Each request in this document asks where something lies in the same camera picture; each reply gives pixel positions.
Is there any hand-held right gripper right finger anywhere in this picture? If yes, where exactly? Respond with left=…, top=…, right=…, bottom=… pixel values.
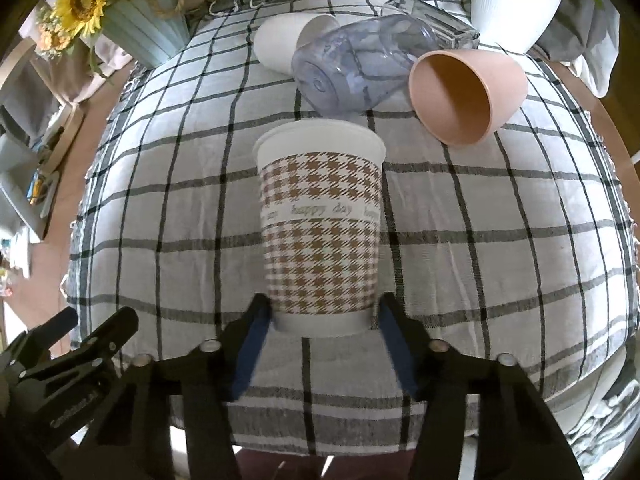
left=377, top=293, right=586, bottom=480

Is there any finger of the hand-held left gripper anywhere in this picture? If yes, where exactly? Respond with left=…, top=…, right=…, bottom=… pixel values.
left=15, top=307, right=140, bottom=397
left=0, top=307, right=79, bottom=367

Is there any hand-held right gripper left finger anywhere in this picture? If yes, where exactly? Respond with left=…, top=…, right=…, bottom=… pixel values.
left=80, top=293, right=274, bottom=480

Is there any brown houndstooth paper cup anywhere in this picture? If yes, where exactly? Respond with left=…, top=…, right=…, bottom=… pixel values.
left=252, top=120, right=387, bottom=336

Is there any pink cup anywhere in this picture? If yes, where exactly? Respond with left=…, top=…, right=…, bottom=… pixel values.
left=408, top=49, right=529, bottom=147

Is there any clear bluish plastic cup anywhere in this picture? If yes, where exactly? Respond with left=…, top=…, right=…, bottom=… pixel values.
left=291, top=14, right=437, bottom=116

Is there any white cup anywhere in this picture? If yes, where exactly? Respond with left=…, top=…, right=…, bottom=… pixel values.
left=253, top=13, right=341, bottom=77

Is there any black white checked tablecloth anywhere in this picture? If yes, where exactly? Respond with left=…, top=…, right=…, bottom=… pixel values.
left=59, top=0, right=640, bottom=457

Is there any cluttered shelf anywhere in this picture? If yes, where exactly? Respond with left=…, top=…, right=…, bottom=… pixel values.
left=0, top=102, right=87, bottom=276

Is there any light blue flower pot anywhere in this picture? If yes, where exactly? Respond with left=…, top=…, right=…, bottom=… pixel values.
left=80, top=0, right=191, bottom=69

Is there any sunflower bouquet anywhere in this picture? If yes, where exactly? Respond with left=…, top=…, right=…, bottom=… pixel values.
left=34, top=0, right=201, bottom=81

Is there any clear square glass tumbler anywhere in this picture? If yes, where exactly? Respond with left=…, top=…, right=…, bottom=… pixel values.
left=382, top=0, right=481, bottom=51

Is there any white ribbed flower pot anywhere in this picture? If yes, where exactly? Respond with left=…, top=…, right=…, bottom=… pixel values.
left=470, top=0, right=564, bottom=54

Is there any grey cloth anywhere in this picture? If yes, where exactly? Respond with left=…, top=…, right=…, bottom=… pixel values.
left=539, top=0, right=622, bottom=99

